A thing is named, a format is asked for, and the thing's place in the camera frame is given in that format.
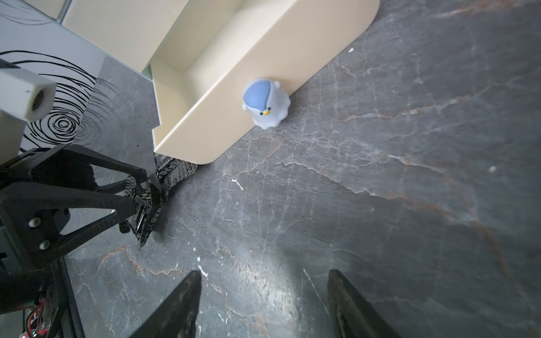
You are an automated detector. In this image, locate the cream bottom drawer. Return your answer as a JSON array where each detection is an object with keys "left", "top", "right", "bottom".
[{"left": 149, "top": 1, "right": 380, "bottom": 165}]

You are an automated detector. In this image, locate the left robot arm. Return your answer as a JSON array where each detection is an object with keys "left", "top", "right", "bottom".
[{"left": 1, "top": 145, "right": 147, "bottom": 337}]

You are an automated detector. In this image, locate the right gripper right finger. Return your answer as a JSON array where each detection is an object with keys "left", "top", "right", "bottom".
[{"left": 327, "top": 269, "right": 400, "bottom": 338}]

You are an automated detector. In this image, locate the cream drawer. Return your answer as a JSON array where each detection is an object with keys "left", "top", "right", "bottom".
[
  {"left": 149, "top": 1, "right": 380, "bottom": 165},
  {"left": 62, "top": 0, "right": 188, "bottom": 73}
]

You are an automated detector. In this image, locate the light blue drawer cabinet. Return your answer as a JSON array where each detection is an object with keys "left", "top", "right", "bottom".
[{"left": 25, "top": 0, "right": 72, "bottom": 23}]

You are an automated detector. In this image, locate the black cookie pack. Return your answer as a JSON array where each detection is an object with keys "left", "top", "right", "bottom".
[
  {"left": 154, "top": 154, "right": 198, "bottom": 201},
  {"left": 119, "top": 175, "right": 163, "bottom": 247}
]

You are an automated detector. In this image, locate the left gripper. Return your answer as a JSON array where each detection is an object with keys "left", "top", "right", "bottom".
[{"left": 1, "top": 144, "right": 148, "bottom": 270}]

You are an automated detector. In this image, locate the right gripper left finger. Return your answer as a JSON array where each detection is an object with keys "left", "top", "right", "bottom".
[{"left": 131, "top": 270, "right": 202, "bottom": 338}]

